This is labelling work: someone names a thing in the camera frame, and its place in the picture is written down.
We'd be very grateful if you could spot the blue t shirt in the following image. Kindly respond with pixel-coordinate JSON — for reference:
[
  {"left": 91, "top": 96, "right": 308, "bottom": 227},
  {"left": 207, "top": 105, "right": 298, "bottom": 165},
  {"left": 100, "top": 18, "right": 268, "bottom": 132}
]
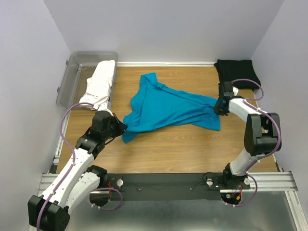
[{"left": 122, "top": 73, "right": 220, "bottom": 143}]

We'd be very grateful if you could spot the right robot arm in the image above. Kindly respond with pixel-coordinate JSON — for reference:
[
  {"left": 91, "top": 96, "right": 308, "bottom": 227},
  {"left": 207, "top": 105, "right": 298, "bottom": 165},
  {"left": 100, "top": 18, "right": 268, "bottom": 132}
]
[{"left": 214, "top": 96, "right": 282, "bottom": 189}]

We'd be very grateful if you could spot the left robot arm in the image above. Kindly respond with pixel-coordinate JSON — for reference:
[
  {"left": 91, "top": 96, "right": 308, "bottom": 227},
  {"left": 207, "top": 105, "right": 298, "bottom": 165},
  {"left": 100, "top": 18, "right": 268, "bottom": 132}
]
[{"left": 27, "top": 110, "right": 127, "bottom": 231}]

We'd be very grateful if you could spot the folded black t shirt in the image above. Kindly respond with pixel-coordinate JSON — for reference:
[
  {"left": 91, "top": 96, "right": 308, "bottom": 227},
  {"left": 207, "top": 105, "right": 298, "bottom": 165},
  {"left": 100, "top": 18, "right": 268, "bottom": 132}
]
[{"left": 214, "top": 59, "right": 261, "bottom": 85}]

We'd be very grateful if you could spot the white t shirt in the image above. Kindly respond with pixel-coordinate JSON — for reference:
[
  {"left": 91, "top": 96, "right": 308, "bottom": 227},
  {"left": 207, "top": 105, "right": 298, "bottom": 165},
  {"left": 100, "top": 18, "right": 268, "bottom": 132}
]
[{"left": 79, "top": 60, "right": 116, "bottom": 110}]

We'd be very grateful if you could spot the clear plastic bin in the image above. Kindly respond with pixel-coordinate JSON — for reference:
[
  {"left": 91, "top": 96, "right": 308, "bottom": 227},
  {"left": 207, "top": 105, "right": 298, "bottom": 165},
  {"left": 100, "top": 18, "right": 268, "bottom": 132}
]
[{"left": 56, "top": 51, "right": 118, "bottom": 109}]

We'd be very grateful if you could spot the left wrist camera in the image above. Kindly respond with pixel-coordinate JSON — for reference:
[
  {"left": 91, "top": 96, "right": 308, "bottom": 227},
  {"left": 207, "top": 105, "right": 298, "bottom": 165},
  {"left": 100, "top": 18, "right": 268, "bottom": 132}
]
[{"left": 97, "top": 101, "right": 112, "bottom": 113}]

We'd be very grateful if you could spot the white table edge rail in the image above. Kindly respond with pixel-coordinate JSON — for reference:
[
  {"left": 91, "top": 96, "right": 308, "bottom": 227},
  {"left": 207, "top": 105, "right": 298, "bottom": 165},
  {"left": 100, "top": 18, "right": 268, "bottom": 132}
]
[{"left": 117, "top": 62, "right": 215, "bottom": 67}]

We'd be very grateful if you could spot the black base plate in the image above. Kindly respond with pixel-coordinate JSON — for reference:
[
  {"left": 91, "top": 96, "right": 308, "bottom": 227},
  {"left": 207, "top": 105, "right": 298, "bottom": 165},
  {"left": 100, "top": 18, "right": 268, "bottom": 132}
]
[{"left": 89, "top": 172, "right": 256, "bottom": 202}]

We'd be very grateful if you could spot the aluminium frame rail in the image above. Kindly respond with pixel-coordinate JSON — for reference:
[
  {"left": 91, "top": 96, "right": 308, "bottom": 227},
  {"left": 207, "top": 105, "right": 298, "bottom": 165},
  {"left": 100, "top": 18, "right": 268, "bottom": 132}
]
[{"left": 38, "top": 171, "right": 299, "bottom": 193}]

